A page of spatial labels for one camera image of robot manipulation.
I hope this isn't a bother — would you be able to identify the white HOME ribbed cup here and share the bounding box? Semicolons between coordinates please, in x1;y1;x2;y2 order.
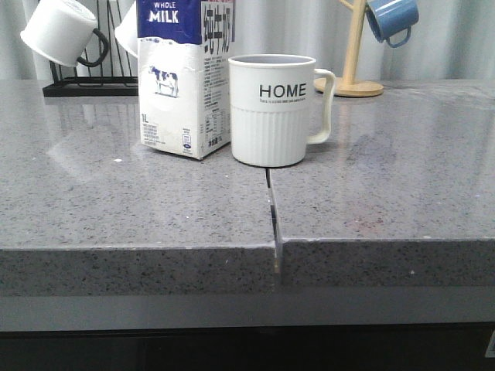
228;54;336;168

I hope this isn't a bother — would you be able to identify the blue white milk carton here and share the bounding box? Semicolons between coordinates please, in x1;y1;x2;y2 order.
136;1;236;159

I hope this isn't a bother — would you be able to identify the wooden mug tree stand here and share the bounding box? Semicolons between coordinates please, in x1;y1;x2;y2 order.
334;0;384;98

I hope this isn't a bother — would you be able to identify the blue enamel mug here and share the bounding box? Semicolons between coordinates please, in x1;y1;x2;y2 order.
365;0;419;48

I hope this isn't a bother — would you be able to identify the white mug black handle right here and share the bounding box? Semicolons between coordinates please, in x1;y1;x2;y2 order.
114;2;138;58

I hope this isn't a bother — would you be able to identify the white mug black handle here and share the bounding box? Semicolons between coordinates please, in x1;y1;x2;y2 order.
114;2;138;58
20;0;109;68

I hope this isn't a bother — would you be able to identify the black wire mug rack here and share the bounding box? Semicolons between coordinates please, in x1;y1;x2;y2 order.
43;1;138;97

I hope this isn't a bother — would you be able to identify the white mug black handle left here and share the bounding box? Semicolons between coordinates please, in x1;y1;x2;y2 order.
20;0;109;68

